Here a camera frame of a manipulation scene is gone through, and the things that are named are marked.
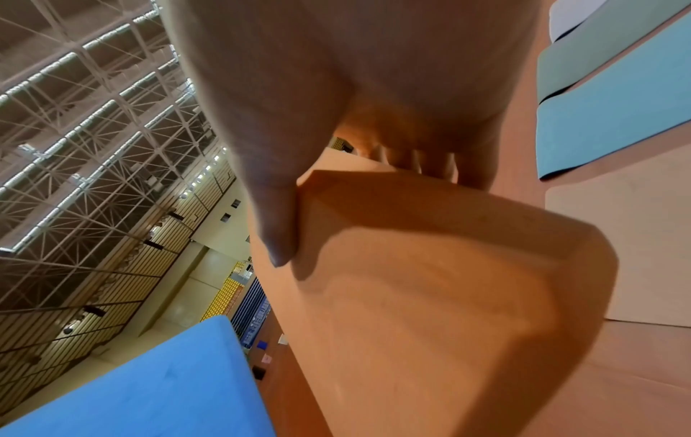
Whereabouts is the light blue yoga mat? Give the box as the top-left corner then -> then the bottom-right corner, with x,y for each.
535,25 -> 691,183

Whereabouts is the lilac yoga mat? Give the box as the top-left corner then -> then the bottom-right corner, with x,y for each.
547,0 -> 612,44

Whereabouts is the distant spectator stand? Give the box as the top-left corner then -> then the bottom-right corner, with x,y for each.
199,256 -> 271,347

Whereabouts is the blue foam block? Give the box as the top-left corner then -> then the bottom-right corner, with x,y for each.
0,314 -> 280,437

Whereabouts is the green yoga mat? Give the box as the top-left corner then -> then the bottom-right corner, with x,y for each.
536,0 -> 691,106

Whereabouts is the orange foam block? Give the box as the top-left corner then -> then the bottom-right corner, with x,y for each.
245,147 -> 620,437

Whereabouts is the peach yoga mat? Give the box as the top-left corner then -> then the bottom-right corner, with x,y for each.
544,155 -> 691,330

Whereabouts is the person's right hand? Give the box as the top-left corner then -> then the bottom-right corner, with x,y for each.
156,0 -> 546,269

